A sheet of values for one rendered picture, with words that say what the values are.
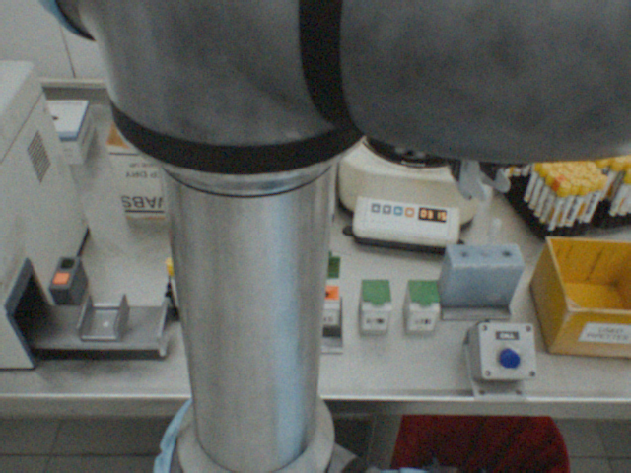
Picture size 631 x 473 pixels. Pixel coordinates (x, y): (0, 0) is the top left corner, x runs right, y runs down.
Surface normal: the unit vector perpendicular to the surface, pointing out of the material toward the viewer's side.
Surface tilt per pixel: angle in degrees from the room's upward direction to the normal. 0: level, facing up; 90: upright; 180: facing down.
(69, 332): 0
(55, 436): 0
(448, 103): 102
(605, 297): 0
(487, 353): 30
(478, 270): 90
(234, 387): 86
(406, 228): 25
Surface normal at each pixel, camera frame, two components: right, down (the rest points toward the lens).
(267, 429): 0.26, 0.65
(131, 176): 0.00, 0.70
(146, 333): 0.03, -0.71
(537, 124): 0.04, 0.85
